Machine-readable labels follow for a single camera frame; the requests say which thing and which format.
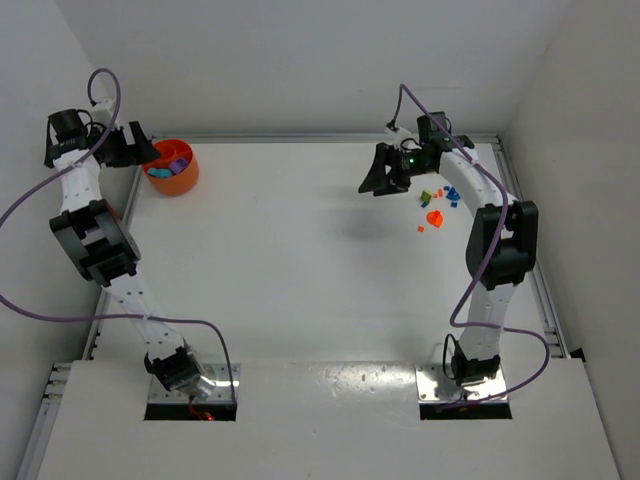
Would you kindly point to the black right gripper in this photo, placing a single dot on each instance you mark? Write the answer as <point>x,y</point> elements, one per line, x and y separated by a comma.
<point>391,167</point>

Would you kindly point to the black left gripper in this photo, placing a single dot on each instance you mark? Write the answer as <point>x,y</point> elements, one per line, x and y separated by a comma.
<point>126,147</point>

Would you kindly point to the teal 2x4 lego brick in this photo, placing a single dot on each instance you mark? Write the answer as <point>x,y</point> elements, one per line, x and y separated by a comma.
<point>159,173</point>

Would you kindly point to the purple 2x4 lego brick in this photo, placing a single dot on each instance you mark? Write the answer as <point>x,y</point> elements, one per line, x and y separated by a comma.
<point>178,165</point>

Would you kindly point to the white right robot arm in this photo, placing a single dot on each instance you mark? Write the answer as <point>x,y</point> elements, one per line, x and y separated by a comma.
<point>502,244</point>

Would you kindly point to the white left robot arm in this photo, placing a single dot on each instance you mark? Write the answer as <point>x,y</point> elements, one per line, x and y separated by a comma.
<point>79,143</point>

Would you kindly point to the orange divided round container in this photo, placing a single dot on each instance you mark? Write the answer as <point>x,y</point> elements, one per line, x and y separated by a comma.
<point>176,185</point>

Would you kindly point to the orange round lego piece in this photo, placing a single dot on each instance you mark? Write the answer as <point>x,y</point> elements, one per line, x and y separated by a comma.
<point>434,218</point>

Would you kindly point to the blue arch lego piece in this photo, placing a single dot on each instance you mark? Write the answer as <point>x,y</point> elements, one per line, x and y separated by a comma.
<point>452,194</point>

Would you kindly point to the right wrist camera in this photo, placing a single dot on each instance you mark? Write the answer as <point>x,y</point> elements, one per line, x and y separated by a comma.
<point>398,136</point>

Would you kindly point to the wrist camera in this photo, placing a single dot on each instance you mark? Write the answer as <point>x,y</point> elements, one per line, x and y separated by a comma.
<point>398,136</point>
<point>103,111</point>

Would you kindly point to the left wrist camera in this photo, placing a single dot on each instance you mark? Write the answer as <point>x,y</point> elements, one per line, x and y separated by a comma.
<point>103,111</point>

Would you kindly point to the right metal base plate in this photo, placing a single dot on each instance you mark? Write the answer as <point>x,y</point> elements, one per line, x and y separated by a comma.
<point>434,388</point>

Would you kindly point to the metal base plate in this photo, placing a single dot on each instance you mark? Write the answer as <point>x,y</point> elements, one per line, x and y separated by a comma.
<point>434,388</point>
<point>213,388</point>

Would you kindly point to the aluminium table edge rail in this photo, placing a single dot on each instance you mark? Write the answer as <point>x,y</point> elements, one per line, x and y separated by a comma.
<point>547,311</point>

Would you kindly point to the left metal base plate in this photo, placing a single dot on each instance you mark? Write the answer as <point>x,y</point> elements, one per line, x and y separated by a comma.
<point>213,388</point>

